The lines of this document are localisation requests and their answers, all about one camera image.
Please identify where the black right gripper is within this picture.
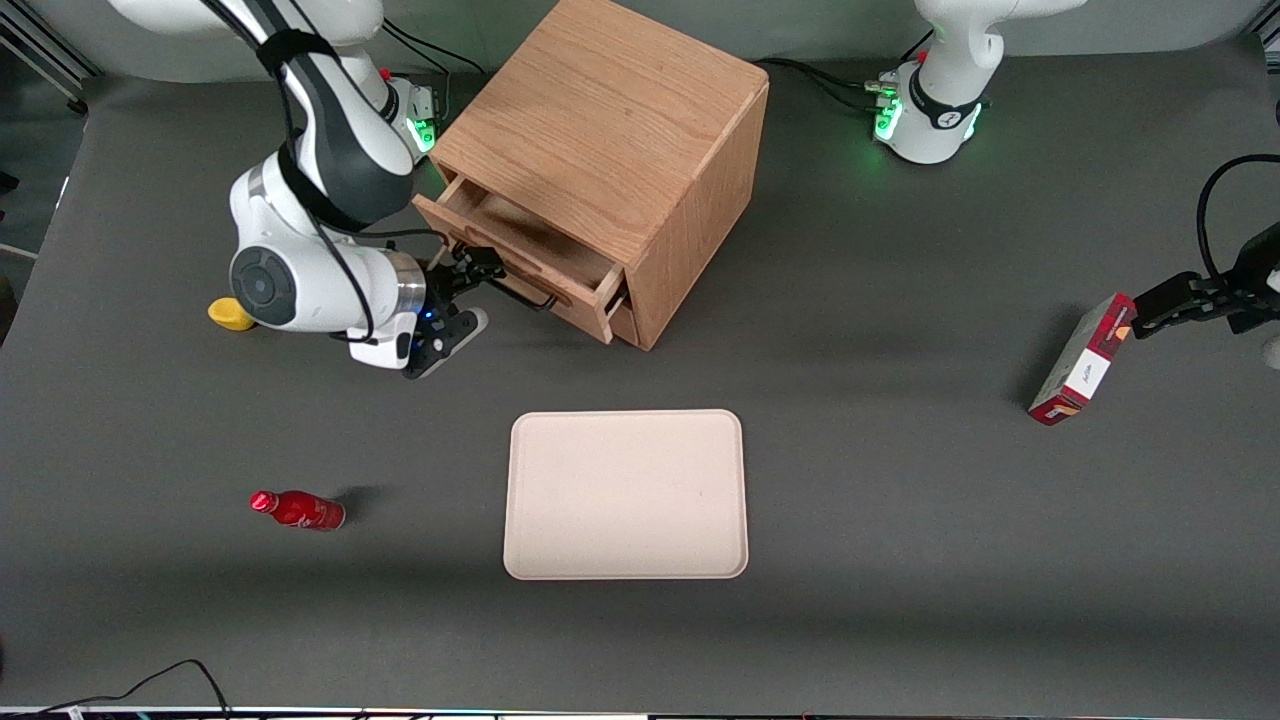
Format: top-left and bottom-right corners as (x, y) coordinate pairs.
(424, 244), (507, 333)

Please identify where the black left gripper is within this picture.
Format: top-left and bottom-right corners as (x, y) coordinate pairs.
(1133, 222), (1280, 340)

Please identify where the black metal drawer handle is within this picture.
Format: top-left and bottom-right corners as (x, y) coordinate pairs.
(490, 270), (560, 312)

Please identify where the wooden drawer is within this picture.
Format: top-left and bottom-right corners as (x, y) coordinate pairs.
(412, 172), (629, 345)

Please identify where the wooden drawer cabinet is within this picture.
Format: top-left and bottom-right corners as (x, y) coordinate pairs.
(430, 0), (771, 351)

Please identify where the red and white box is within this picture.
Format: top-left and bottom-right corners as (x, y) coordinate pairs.
(1028, 292), (1139, 428)

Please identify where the beige rectangular tray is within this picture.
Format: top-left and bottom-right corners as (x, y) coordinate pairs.
(503, 408), (750, 581)

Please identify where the red bottle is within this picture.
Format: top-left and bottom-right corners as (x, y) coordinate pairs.
(249, 489), (347, 532)

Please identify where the looped black gripper cable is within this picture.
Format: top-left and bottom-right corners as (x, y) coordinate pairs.
(1196, 153), (1280, 283)

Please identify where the black right base cable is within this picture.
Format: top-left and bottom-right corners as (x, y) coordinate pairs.
(382, 18), (487, 77)

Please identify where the black base cable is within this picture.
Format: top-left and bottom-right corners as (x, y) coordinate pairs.
(382, 18), (487, 77)
(754, 56), (901, 117)

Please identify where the black left base cable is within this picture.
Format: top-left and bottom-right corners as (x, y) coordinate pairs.
(754, 56), (901, 117)

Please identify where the aluminium frame rail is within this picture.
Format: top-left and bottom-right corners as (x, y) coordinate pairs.
(0, 0), (102, 117)

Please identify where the thin black cable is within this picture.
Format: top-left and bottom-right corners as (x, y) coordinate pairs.
(30, 659), (234, 720)

